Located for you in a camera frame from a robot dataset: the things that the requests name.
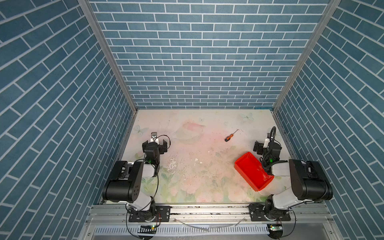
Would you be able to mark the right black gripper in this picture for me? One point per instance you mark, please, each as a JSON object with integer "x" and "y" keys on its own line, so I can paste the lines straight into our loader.
{"x": 260, "y": 145}

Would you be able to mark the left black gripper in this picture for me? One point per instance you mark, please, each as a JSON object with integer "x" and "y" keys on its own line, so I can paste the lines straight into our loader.
{"x": 162, "y": 148}

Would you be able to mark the orange black screwdriver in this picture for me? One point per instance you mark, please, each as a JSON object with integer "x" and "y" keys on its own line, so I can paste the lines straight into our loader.
{"x": 229, "y": 137}

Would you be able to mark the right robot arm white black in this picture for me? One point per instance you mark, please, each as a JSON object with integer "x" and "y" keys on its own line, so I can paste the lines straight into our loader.
{"x": 308, "y": 180}

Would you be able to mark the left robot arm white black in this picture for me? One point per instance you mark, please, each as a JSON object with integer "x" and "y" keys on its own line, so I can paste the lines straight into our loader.
{"x": 124, "y": 181}

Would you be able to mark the red plastic bin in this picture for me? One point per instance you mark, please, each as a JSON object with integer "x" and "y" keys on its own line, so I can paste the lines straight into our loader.
{"x": 250, "y": 168}

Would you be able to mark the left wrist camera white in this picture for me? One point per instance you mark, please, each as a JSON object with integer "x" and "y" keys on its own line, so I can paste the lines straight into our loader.
{"x": 154, "y": 136}

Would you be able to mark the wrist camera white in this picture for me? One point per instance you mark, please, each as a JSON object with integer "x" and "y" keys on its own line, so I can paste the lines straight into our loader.
{"x": 154, "y": 136}
{"x": 267, "y": 140}

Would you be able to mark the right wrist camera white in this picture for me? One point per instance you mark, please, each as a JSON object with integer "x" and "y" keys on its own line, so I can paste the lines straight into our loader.
{"x": 267, "y": 140}

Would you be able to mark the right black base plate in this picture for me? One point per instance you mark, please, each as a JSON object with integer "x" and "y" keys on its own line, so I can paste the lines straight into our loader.
{"x": 262, "y": 213}

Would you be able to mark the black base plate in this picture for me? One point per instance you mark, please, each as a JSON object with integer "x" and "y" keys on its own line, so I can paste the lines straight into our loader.
{"x": 155, "y": 213}
{"x": 262, "y": 213}

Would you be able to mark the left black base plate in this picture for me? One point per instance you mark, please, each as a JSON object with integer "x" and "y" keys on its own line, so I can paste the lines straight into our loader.
{"x": 155, "y": 213}

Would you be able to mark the aluminium mounting rail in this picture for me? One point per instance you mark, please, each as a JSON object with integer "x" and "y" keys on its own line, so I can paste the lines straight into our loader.
{"x": 312, "y": 221}

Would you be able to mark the white perforated cable tray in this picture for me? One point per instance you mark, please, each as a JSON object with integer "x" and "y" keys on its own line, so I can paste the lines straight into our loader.
{"x": 178, "y": 230}

